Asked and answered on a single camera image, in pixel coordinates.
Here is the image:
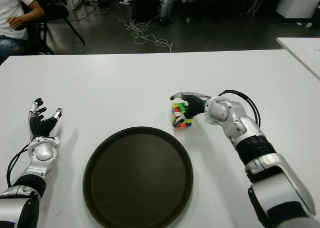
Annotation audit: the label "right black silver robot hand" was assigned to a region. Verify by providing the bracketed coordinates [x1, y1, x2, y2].
[169, 91, 213, 128]

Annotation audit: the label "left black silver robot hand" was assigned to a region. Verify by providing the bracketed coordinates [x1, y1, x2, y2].
[27, 97, 64, 140]

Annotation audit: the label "multicoloured Rubik's cube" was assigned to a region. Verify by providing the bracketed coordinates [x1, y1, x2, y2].
[171, 102, 194, 129]

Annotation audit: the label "round dark brown plate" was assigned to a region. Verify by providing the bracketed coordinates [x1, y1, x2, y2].
[82, 126, 194, 228]

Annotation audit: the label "silver humanoid robot legs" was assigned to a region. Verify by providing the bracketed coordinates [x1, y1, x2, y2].
[159, 0, 174, 28]

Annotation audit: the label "black office chair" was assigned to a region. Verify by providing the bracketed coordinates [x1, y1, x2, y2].
[14, 0, 87, 56]

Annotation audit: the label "white side table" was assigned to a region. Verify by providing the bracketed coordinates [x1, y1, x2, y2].
[275, 37, 320, 81]

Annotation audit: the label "seated person in white shirt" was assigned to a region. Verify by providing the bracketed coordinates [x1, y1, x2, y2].
[0, 0, 46, 63]

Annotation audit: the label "white paper sheet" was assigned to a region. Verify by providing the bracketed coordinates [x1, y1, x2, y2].
[304, 46, 320, 60]

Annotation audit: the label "white cabinet with black base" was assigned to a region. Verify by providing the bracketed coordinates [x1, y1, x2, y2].
[274, 0, 320, 20]

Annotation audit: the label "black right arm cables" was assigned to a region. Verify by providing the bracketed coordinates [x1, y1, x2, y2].
[217, 89, 261, 128]

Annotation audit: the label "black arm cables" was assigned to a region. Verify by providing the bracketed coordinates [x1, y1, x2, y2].
[217, 89, 261, 128]
[6, 144, 32, 187]

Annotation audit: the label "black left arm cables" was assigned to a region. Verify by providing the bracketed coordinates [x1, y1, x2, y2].
[6, 144, 32, 187]

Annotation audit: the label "tangled white floor cable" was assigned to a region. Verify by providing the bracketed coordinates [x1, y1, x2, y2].
[117, 0, 175, 53]

